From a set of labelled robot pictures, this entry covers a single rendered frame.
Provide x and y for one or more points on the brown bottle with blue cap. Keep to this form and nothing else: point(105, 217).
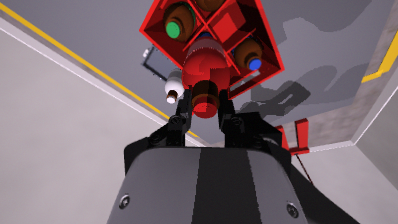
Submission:
point(247, 54)
point(204, 33)

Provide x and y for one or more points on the white bottle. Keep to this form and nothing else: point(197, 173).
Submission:
point(173, 86)

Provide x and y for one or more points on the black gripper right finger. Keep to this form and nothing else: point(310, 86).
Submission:
point(237, 135)

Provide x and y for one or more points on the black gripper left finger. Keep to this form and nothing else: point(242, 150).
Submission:
point(168, 135)

